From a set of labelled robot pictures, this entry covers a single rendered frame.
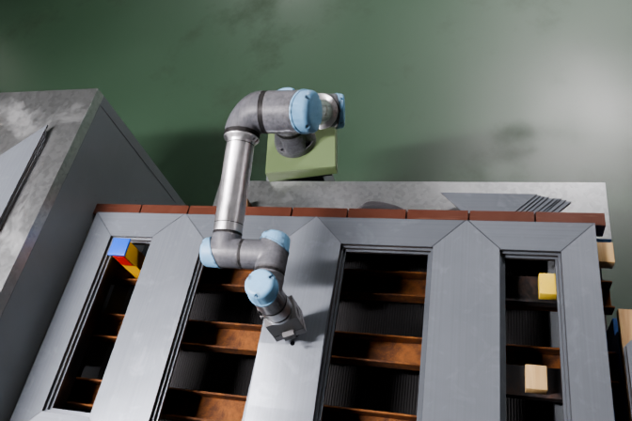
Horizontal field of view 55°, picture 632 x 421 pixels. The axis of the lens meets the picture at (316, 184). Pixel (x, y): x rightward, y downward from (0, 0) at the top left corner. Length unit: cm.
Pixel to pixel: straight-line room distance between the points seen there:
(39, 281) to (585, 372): 154
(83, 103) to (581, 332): 170
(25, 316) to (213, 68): 217
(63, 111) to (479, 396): 160
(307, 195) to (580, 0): 214
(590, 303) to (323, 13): 265
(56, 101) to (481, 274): 154
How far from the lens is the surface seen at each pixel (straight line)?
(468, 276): 168
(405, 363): 173
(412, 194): 202
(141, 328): 188
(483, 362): 160
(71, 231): 214
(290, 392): 163
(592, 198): 203
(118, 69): 412
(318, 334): 165
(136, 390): 181
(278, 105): 157
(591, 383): 161
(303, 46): 366
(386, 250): 176
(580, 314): 166
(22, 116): 236
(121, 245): 200
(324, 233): 180
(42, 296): 206
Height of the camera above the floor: 236
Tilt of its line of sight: 53 degrees down
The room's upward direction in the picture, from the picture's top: 22 degrees counter-clockwise
